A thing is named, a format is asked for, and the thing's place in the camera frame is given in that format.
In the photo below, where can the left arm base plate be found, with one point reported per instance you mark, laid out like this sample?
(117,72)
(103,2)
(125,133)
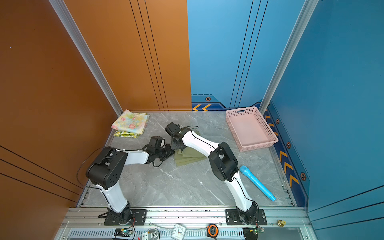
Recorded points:
(136,217)

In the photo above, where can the orange black tape measure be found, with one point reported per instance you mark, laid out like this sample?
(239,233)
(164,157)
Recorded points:
(212,231)

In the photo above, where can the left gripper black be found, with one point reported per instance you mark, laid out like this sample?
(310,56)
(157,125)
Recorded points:
(168,147)

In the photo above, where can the white square clock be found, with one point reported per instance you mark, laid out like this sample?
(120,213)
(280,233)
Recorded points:
(178,232)

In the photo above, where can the lemon print skirt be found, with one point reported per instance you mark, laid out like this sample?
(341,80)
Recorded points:
(125,134)

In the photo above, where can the brass round knob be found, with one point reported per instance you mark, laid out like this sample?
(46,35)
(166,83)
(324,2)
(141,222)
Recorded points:
(281,223)

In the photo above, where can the olive green skirt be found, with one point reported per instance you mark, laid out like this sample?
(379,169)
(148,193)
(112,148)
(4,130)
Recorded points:
(188,156)

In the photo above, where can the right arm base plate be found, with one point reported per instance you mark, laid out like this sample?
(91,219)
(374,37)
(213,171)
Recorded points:
(233,218)

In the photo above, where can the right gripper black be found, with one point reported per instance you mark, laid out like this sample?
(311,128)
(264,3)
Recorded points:
(173,146)

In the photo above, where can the green circuit board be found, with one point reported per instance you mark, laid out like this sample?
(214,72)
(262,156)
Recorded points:
(123,234)

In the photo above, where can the white power plug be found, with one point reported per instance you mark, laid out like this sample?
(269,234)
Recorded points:
(151,234)

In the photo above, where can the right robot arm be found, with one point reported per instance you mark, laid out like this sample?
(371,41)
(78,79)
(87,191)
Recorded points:
(224,166)

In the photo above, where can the black board with wires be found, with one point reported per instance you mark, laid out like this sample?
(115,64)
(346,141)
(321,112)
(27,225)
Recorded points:
(252,233)

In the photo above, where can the pink plastic basket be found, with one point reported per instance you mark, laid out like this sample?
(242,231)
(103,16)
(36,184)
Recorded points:
(249,129)

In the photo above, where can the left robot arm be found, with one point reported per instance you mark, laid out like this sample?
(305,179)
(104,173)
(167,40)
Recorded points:
(106,170)

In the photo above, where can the pastel floral skirt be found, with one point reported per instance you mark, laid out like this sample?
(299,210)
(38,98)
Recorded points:
(131,122)

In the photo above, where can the light blue plastic tube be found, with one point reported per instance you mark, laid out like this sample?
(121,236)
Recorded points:
(247,173)

